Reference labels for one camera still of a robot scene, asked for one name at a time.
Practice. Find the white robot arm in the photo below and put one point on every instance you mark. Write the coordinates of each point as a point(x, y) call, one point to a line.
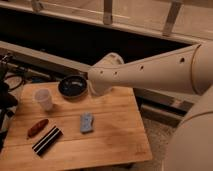
point(186, 70)

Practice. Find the black round bowl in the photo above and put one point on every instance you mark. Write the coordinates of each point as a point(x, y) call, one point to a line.
point(72, 86)

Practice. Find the blue sponge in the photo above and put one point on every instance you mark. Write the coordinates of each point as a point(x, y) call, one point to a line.
point(86, 121)

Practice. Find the translucent white plastic cup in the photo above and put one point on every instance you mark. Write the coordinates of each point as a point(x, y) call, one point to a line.
point(44, 99)

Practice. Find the black white striped block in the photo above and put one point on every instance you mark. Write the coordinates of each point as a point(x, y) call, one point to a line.
point(47, 141)

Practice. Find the wooden cutting board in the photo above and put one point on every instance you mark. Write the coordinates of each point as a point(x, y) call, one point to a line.
point(118, 134)

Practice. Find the brown sausage toy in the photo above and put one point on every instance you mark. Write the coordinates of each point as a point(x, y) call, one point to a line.
point(36, 128)

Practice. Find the black equipment on left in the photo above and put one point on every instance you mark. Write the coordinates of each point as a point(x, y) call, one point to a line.
point(6, 99)

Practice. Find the metal window frame rail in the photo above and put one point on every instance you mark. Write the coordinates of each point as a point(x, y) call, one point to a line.
point(188, 21)

